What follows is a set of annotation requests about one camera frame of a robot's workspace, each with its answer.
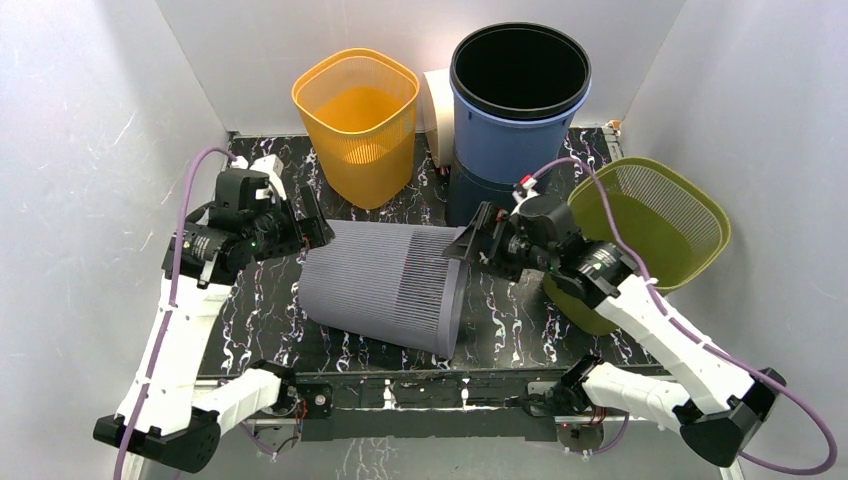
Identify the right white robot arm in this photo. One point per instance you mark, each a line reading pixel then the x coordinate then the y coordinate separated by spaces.
pixel 714 406

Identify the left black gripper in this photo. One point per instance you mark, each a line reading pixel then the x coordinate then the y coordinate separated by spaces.
pixel 316 230

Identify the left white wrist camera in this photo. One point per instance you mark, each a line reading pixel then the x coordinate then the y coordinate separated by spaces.
pixel 272 166

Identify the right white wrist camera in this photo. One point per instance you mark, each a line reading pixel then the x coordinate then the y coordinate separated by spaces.
pixel 523 191

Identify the olive green mesh basket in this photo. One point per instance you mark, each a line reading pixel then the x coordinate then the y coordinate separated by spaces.
pixel 676 228

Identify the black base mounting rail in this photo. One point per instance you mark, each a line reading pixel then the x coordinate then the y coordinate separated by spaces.
pixel 430 404

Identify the white curved plastic object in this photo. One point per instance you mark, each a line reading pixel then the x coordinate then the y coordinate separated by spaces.
pixel 438 116

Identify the orange mesh waste basket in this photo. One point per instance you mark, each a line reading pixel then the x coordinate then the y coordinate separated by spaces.
pixel 358 107

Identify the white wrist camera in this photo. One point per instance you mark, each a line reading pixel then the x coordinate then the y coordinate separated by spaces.
pixel 523 191
pixel 272 166

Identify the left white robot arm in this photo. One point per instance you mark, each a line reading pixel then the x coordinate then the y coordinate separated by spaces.
pixel 211 231

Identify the blue plastic bin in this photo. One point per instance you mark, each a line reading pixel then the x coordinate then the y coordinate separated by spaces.
pixel 492 154

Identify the grey mesh waste basket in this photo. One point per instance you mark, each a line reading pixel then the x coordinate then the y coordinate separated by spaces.
pixel 389 282

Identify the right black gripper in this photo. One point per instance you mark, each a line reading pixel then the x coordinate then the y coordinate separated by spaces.
pixel 482 237

